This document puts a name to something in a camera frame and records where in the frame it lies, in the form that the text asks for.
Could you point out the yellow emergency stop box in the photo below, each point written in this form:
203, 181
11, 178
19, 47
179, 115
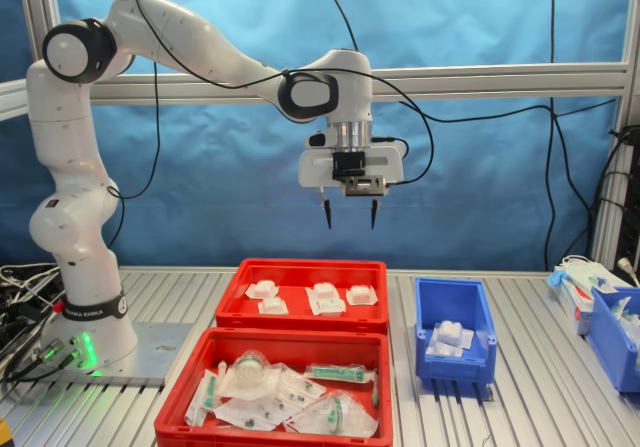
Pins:
5, 434

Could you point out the grey metal base plate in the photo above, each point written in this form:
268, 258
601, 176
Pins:
160, 352

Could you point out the white packets in bin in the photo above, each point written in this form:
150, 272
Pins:
627, 317

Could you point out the blue disposable glove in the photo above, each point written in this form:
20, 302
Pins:
555, 279

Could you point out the clear packet with black parts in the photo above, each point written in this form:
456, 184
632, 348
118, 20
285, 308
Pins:
255, 412
300, 389

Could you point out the blue open-front storage bin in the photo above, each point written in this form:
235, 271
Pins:
612, 357
452, 369

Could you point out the short aluminium frame beam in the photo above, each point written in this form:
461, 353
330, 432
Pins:
12, 99

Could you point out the blue backdrop sheet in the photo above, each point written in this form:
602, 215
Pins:
450, 27

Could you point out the black equipment rack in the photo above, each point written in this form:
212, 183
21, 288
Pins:
632, 217

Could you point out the red plastic crate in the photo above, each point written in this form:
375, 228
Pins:
300, 322

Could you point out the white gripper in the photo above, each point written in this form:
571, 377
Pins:
315, 169

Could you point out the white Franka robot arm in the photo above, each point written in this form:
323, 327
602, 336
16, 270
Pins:
65, 167

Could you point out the clear packet with green-ringed mask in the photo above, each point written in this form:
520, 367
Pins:
335, 409
247, 372

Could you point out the small red round cap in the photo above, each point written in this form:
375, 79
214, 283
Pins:
59, 307

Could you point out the white plug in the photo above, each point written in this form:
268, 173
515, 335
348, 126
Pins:
623, 264

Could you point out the long aluminium frame beam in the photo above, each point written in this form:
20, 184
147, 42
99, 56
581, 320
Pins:
500, 79

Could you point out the red crate with white label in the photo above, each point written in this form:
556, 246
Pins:
200, 439

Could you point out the packaged green syringe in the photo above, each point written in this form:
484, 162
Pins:
340, 372
375, 397
207, 392

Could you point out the stack of face masks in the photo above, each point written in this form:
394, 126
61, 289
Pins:
585, 269

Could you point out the white and red cardboard box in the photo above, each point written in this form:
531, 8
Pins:
575, 307

